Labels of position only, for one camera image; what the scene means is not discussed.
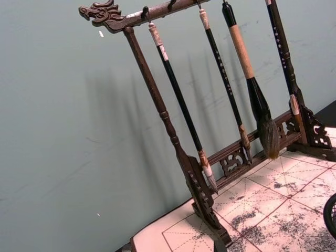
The black brush with white cap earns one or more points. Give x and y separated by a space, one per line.
181 105

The thin black brush with script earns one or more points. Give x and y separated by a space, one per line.
223 73

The white gridded calligraphy mat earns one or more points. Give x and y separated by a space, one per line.
262 204

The dark carved wooden brush rack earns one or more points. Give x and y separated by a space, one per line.
147 78

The dark brush with pale ferrule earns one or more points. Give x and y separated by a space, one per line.
283 57

